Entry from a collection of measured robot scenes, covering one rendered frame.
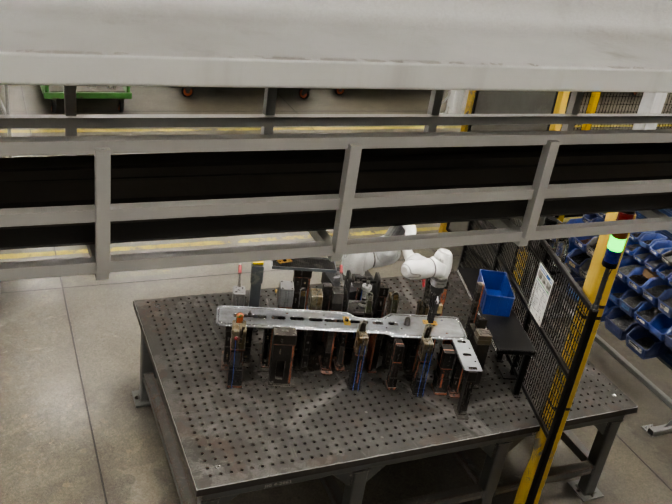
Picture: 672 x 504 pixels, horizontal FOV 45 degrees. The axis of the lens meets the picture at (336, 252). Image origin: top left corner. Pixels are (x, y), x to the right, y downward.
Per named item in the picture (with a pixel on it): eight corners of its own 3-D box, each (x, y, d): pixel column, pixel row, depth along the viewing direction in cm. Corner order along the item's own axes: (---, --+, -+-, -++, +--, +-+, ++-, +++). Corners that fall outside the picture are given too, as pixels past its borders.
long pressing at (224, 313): (215, 328, 419) (215, 326, 418) (216, 305, 438) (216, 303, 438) (468, 341, 441) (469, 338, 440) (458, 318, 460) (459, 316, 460)
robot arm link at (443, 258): (442, 269, 439) (422, 272, 433) (447, 244, 432) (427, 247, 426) (453, 279, 431) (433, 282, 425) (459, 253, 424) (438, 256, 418)
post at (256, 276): (245, 331, 471) (251, 266, 451) (244, 324, 478) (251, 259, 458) (257, 331, 473) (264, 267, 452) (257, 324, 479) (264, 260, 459)
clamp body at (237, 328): (224, 390, 421) (229, 333, 404) (225, 373, 434) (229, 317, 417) (244, 391, 423) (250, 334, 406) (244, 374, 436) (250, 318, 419)
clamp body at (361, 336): (346, 391, 434) (355, 339, 418) (343, 378, 444) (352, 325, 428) (363, 392, 435) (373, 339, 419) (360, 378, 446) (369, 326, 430)
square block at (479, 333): (465, 388, 450) (479, 335, 434) (461, 380, 457) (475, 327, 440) (479, 389, 451) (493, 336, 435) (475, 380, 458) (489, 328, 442)
